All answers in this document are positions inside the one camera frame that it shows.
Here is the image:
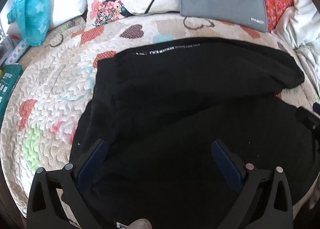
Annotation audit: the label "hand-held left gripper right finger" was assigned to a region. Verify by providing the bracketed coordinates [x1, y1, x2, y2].
[211, 139, 293, 229]

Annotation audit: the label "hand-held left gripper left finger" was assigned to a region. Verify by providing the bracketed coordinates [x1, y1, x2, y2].
[26, 138, 108, 229]

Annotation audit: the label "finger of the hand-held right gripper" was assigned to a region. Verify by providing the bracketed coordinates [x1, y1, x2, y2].
[296, 103, 320, 132]

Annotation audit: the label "black pants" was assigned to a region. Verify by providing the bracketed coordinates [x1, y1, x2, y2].
[69, 38, 319, 229]

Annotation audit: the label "white crumpled blanket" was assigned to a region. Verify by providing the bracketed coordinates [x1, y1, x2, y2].
[271, 0, 320, 100]

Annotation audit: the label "heart print quilted bedspread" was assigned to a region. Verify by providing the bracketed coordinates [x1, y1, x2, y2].
[0, 13, 320, 219]

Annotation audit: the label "green box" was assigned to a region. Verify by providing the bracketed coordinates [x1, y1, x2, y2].
[0, 63, 24, 124]

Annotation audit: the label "pastel patterned box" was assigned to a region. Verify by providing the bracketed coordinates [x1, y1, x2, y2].
[5, 39, 33, 66]

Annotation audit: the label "grey laptop bag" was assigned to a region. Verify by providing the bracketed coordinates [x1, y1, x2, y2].
[176, 0, 268, 33]

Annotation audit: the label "teal star print blanket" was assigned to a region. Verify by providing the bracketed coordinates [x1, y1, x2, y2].
[7, 0, 70, 46]

